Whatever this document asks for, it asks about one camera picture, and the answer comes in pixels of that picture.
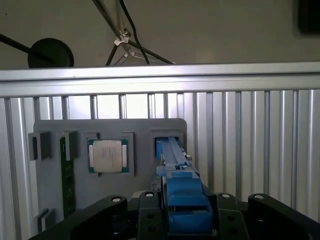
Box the black tripod legs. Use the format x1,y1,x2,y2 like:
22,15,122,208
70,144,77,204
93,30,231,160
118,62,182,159
91,0,177,66

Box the grey parts rack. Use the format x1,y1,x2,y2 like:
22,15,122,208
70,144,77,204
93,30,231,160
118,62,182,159
27,117,189,237

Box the black round stand base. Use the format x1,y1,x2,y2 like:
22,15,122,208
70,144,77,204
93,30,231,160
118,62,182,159
0,33,75,68

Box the hard disk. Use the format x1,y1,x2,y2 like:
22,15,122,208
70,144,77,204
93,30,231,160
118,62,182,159
151,136,218,238

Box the thin black cable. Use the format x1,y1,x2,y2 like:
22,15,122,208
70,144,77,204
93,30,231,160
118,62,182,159
119,0,152,65

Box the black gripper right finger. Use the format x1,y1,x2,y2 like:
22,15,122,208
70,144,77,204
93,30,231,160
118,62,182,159
212,192,320,240

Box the silver CPU chip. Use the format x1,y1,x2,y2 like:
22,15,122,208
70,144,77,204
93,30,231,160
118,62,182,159
87,138,130,174

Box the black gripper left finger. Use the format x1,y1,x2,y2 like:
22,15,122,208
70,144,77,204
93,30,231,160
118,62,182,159
29,191,167,240

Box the black monitor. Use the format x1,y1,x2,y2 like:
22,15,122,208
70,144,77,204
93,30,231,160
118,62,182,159
297,0,320,36

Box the green RAM stick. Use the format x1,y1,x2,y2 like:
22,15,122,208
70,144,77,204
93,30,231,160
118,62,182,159
59,138,76,219

